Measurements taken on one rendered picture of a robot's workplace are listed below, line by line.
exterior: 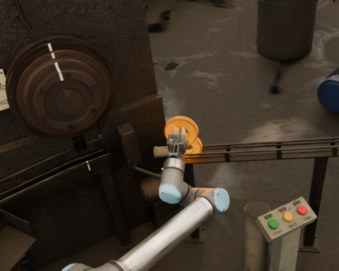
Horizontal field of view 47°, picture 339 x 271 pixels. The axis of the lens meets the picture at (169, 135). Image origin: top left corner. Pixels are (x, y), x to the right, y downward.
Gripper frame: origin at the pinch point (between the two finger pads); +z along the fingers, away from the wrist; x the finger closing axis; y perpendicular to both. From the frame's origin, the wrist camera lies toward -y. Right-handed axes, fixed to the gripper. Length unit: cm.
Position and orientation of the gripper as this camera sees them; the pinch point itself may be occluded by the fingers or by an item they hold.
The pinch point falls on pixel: (181, 128)
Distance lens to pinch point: 177.3
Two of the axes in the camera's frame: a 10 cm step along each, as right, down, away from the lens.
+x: -9.8, -0.2, 2.0
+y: -1.5, -5.9, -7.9
